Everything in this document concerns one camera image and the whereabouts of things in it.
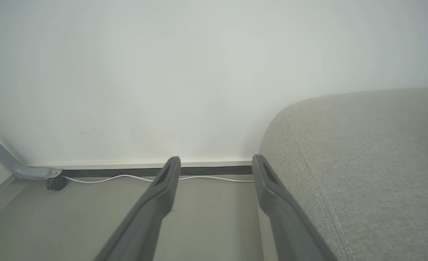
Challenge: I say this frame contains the grey fabric sofa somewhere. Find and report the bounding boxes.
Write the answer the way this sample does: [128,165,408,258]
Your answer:
[259,87,428,261]

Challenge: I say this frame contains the thin white cable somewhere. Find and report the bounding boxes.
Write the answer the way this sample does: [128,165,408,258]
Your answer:
[28,174,255,184]

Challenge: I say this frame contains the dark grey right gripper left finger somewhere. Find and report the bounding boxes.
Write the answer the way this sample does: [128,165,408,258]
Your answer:
[94,156,181,261]

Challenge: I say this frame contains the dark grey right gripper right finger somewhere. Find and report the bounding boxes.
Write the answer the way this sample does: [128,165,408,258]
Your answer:
[252,154,337,261]

